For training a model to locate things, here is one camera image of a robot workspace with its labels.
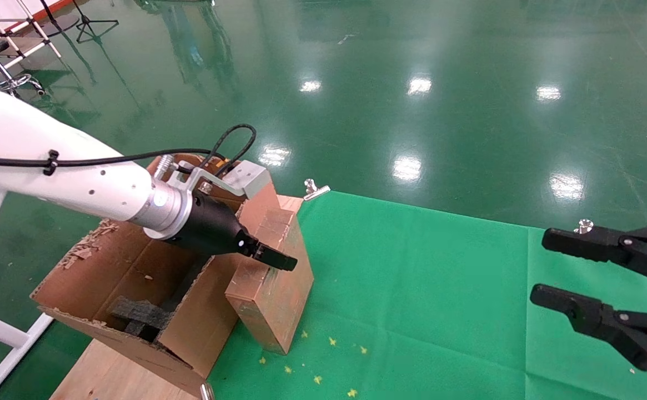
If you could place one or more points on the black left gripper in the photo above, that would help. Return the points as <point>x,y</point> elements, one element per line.
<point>212,228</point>

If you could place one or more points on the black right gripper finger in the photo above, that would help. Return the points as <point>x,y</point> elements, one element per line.
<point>623,328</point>
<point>606,247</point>

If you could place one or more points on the small brown cardboard box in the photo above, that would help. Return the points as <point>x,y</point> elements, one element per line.
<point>273,305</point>

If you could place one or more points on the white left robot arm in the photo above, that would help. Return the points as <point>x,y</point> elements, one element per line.
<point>23,128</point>

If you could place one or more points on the large open cardboard carton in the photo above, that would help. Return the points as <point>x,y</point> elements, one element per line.
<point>206,316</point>

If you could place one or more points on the large green tablecloth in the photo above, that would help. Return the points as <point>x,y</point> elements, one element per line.
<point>412,289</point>

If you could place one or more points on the black foam block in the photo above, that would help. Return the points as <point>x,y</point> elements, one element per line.
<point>137,316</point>

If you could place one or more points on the black tripod stand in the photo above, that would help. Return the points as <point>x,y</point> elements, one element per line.
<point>85,21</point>

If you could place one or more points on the black round stand base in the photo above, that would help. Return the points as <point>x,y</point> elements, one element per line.
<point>59,25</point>

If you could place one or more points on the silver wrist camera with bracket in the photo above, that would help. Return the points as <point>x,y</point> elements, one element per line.
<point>251,179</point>

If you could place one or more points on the white tubular rack frame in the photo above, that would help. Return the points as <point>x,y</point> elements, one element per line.
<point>23,57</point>

